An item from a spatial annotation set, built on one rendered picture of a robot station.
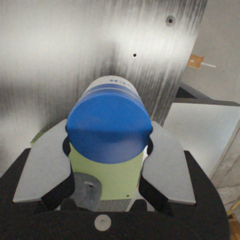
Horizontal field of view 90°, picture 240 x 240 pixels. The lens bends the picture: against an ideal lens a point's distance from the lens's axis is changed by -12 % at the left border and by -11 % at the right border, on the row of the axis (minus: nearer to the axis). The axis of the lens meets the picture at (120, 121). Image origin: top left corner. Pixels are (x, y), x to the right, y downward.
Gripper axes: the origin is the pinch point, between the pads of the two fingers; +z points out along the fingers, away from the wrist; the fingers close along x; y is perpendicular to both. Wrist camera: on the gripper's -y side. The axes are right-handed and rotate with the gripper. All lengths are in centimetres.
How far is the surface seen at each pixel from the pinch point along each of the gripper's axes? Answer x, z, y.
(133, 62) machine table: 3.8, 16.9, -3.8
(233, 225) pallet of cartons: 260, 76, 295
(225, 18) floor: 84, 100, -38
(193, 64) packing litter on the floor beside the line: 64, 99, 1
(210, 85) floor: 85, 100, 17
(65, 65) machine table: -9.5, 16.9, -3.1
